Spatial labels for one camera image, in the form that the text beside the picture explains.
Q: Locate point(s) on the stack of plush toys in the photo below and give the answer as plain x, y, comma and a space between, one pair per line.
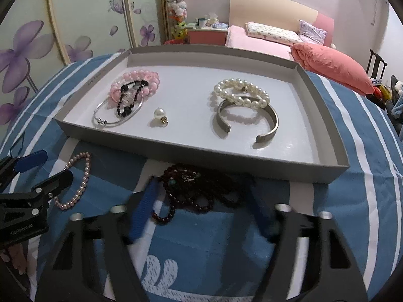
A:
176, 11

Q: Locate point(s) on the pink bedside table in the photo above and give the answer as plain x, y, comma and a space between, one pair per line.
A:
207, 36

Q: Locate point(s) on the bed with pink sheet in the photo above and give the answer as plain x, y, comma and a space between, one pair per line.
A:
284, 14

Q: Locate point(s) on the thin silver bangle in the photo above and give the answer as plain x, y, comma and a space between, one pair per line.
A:
108, 114

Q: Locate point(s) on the purple patterned pillow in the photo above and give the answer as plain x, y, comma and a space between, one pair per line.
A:
309, 33

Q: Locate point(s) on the grey cardboard tray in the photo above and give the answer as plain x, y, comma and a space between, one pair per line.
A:
306, 148

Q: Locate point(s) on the wide silver cuff bangle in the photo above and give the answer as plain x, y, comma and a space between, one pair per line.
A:
252, 102

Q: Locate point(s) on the blue clothing pile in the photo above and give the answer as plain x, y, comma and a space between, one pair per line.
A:
397, 117

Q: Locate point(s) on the floral sliding wardrobe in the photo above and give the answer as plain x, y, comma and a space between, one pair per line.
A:
40, 37

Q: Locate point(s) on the coral pink duvet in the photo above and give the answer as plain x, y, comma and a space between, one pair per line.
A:
334, 65

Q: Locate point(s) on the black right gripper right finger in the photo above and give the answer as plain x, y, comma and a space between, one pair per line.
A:
311, 260

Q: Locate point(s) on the white floral pillow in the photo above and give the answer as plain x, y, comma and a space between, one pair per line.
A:
272, 34

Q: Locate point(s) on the pearl earring in tray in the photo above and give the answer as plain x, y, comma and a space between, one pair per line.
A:
160, 116

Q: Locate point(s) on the dark wooden chair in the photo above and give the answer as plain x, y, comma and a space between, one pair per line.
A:
376, 66

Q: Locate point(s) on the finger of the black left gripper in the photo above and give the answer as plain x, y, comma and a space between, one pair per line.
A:
11, 166
49, 188

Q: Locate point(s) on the person's left hand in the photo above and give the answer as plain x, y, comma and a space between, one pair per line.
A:
15, 254

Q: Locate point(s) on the blue white striped cloth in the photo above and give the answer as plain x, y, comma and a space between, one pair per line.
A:
221, 256

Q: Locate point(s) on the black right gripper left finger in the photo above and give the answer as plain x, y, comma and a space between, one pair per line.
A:
91, 246

